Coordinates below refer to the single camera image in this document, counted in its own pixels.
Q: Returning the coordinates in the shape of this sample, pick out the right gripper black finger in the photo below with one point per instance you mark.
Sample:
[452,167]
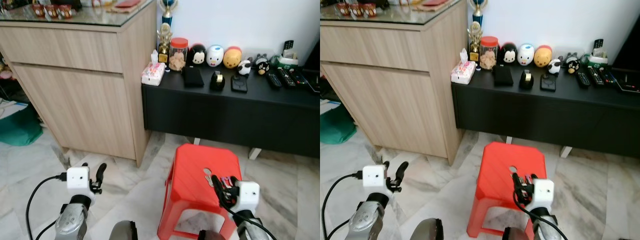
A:
[217,187]
[517,186]

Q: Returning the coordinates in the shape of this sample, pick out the red plastic stool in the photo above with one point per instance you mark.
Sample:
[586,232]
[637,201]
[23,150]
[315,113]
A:
[500,162]
[195,165]

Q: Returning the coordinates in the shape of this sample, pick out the robot right leg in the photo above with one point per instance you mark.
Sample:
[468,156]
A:
[210,236]
[515,234]

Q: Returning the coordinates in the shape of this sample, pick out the robot leg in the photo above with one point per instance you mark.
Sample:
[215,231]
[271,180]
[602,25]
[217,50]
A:
[515,234]
[122,231]
[210,236]
[427,230]

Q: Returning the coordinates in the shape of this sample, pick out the robot left leg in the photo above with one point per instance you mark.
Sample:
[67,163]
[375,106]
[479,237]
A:
[427,230]
[122,231]

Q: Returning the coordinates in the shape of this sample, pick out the green storage bin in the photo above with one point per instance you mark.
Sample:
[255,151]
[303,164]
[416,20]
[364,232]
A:
[337,127]
[20,127]

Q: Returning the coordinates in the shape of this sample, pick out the light wooden cabinet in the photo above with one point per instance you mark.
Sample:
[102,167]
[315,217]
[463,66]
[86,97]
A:
[75,95]
[390,95]

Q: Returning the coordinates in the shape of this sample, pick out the black low console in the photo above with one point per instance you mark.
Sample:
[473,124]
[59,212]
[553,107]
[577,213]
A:
[540,115]
[225,115]

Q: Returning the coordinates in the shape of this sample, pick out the black tape dispenser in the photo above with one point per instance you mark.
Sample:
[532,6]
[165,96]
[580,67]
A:
[217,82]
[526,81]

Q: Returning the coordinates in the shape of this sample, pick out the small black pouch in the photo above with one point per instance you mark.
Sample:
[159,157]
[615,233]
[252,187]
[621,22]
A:
[548,82]
[239,84]

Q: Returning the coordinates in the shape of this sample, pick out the black wallet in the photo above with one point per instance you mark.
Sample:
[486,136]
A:
[503,76]
[193,78]

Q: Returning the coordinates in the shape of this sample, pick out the pink tissue pack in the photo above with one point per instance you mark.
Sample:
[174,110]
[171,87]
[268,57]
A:
[462,73]
[152,75]

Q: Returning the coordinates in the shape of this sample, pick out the flat black set-top box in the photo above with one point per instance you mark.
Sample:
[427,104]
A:
[627,82]
[312,82]

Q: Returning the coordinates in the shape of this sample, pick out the black remote control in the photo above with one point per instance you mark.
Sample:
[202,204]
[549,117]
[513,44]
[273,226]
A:
[287,78]
[583,79]
[596,76]
[274,80]
[609,77]
[300,78]

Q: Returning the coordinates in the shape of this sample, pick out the small panda plush toy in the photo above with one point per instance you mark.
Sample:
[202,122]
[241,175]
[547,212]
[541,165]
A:
[554,66]
[244,67]

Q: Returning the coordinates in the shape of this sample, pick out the black penguin plush toy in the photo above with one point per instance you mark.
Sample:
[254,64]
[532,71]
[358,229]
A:
[573,64]
[263,66]

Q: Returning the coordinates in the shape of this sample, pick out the black television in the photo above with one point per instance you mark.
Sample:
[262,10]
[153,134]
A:
[314,57]
[629,55]

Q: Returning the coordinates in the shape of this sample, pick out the yellow bear plush toy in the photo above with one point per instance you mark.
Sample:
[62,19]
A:
[543,56]
[232,58]

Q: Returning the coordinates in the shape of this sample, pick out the white duck plush toy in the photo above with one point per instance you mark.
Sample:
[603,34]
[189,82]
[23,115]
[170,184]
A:
[526,54]
[215,56]

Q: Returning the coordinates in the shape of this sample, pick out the black mouse plush toy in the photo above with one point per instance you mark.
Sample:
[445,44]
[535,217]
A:
[508,54]
[198,56]

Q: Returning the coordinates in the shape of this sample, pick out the clear jar with red lid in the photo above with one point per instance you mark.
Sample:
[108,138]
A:
[178,57]
[489,56]

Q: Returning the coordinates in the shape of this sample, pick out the green remote holder box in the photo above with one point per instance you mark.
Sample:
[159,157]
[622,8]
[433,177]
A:
[288,62]
[598,60]

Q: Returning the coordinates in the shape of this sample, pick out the small gold trophy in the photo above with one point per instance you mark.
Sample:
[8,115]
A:
[164,45]
[475,44]

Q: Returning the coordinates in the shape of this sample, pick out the dark upright remote control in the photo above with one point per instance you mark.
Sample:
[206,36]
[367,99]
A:
[598,44]
[288,46]

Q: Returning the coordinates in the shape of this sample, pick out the red patterned cup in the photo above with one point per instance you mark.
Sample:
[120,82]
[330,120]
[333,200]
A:
[52,11]
[357,10]
[343,8]
[38,10]
[370,10]
[65,12]

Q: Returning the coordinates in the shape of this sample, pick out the flat red tray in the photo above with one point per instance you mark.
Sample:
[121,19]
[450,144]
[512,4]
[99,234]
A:
[127,4]
[435,3]

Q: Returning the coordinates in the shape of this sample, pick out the tall blue gold trophy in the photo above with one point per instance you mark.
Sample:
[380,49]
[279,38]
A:
[478,16]
[167,17]

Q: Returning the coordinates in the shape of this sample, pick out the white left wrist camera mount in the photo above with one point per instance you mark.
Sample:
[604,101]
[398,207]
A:
[373,177]
[77,179]

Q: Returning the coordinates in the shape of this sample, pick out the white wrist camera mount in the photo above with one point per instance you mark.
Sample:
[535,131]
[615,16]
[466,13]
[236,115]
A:
[373,177]
[77,179]
[542,194]
[247,196]

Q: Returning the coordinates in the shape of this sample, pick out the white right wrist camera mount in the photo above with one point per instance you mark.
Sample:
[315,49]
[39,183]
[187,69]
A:
[542,194]
[247,196]

